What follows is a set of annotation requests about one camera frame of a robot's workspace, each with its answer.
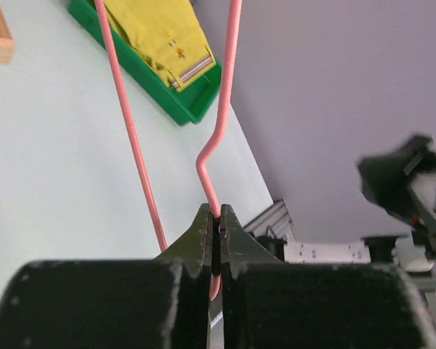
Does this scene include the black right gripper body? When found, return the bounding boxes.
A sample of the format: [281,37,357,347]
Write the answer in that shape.
[403,134,436,262]

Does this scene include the pink wire hanger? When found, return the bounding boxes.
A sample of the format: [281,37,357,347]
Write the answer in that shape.
[94,0,243,301]

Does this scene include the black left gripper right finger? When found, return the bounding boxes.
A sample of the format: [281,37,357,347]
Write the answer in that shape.
[220,204,436,348]

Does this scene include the yellow trousers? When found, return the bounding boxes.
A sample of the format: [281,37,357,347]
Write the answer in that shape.
[104,0,217,92]

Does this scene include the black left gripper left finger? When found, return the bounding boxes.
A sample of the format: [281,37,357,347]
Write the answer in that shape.
[0,204,213,348]

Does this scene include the green plastic tray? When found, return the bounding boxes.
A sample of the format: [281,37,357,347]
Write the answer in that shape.
[67,1,222,126]

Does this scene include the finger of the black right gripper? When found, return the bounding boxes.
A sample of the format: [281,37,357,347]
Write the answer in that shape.
[357,138,425,231]

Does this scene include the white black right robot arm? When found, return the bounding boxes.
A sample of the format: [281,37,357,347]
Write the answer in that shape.
[256,135,436,275]

